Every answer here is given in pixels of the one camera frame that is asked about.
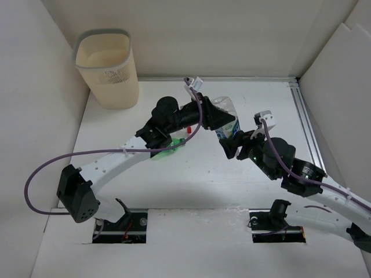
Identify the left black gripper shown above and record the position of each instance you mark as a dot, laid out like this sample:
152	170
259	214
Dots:
214	116

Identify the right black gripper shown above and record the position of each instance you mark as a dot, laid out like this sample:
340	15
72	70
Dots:
231	145

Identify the clear bottle red label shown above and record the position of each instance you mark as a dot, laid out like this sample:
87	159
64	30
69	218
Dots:
183	133

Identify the green plastic bottle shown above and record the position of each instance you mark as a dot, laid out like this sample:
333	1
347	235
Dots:
170	149

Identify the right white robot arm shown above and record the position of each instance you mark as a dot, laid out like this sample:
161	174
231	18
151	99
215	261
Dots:
337	210

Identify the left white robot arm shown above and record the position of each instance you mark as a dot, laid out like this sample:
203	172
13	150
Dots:
78	187

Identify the beige plastic waste bin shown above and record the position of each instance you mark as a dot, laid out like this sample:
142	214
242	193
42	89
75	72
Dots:
104	58

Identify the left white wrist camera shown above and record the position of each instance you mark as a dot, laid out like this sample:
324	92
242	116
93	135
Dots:
193	84

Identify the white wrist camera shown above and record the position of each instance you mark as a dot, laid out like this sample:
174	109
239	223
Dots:
264	121
193	84

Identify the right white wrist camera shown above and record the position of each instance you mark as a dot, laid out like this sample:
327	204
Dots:
264	121

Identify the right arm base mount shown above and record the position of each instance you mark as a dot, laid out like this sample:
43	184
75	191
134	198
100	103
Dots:
270	226

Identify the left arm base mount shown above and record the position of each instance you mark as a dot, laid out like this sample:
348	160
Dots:
134	232

